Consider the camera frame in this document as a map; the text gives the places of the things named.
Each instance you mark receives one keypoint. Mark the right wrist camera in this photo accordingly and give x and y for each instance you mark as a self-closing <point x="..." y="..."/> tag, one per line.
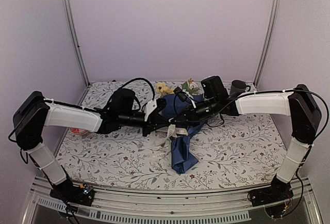
<point x="184" y="96"/>

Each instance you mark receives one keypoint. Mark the right aluminium frame post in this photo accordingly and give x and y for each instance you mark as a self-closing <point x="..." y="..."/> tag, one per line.
<point x="267" y="42"/>

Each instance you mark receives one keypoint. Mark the left aluminium frame post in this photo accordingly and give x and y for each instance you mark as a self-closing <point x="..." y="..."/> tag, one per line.
<point x="74" y="38"/>

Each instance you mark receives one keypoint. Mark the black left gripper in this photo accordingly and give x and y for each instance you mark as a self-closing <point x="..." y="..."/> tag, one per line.
<point x="155" y="122"/>

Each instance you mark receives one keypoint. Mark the blue wrapping paper sheet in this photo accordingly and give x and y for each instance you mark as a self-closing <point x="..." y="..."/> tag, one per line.
<point x="182" y="160"/>

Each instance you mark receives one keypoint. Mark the dark grey metal mug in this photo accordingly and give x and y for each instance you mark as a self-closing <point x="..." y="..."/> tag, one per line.
<point x="238" y="87"/>

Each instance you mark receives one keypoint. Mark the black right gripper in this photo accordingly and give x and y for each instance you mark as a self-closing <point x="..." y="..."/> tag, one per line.
<point x="190" y="114"/>

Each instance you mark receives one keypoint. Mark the clear plastic wrap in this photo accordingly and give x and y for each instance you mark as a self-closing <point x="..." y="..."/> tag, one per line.
<point x="159" y="145"/>

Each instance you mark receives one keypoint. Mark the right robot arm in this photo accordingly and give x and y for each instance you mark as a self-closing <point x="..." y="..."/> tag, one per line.
<point x="297" y="103"/>

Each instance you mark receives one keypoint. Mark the aluminium frame post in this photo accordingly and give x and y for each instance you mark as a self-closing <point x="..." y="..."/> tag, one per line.
<point x="74" y="38"/>
<point x="267" y="42"/>

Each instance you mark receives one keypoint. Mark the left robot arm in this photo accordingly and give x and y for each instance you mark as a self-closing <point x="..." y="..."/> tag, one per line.
<point x="38" y="113"/>

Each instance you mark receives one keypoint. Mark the red patterned small dish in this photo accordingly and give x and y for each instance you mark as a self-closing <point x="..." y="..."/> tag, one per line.
<point x="79" y="132"/>

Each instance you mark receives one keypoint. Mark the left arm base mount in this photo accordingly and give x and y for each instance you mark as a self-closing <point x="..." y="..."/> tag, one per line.
<point x="69" y="193"/>

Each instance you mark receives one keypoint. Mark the front aluminium rail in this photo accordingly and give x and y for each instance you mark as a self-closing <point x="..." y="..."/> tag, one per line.
<point x="129" y="205"/>

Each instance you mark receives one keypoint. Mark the floral patterned tablecloth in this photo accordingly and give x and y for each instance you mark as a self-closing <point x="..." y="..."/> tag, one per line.
<point x="231" y="152"/>

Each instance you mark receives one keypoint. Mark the white fake flower stem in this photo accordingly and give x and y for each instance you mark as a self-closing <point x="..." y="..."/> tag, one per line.
<point x="191" y="87"/>

